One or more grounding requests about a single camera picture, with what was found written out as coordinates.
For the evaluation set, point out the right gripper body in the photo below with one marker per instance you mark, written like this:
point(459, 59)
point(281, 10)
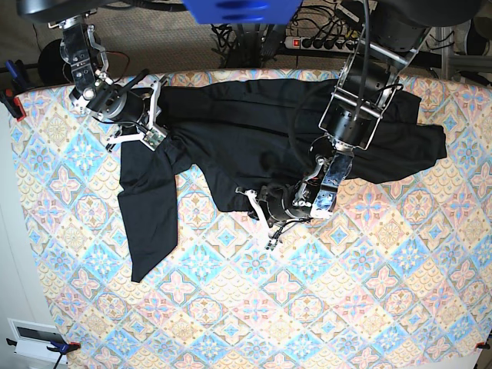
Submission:
point(132, 109)

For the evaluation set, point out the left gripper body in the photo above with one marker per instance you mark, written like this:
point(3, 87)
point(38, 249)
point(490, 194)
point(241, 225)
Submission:
point(272, 207)

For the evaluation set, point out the black long-sleeve t-shirt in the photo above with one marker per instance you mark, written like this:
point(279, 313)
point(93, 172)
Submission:
point(236, 132)

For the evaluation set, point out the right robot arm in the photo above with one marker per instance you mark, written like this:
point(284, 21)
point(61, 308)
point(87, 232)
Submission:
point(88, 60)

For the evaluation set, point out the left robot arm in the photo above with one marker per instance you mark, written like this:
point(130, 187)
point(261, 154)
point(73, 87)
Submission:
point(390, 38)

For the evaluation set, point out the black round stool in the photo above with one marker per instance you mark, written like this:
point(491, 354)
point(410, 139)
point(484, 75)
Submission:
point(52, 69)

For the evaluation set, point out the upper left table clamp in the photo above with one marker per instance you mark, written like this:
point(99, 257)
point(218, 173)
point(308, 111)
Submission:
point(9, 96)

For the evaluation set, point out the table clamp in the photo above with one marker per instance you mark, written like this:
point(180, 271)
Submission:
point(57, 346)
point(483, 346)
point(9, 96)

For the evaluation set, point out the patterned tile tablecloth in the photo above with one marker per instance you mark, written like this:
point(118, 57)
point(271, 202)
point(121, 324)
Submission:
point(399, 276)

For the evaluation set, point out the white power strip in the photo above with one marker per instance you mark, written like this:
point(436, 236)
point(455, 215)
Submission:
point(320, 44)

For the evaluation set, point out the lower right table clamp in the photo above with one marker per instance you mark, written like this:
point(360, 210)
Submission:
point(483, 346)

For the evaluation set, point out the lower left table clamp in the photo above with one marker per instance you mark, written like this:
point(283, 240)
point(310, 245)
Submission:
point(57, 346)

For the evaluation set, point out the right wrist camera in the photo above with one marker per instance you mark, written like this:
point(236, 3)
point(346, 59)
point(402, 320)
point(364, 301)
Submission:
point(153, 138)

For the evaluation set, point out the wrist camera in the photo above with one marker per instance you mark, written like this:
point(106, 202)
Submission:
point(271, 245)
point(153, 138)

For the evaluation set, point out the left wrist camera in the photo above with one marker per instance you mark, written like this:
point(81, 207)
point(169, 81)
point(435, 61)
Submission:
point(271, 245)

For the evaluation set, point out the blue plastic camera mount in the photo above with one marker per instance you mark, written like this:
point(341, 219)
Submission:
point(276, 12)

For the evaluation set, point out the white wall outlet box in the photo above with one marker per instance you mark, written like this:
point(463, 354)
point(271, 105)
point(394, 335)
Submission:
point(33, 339)

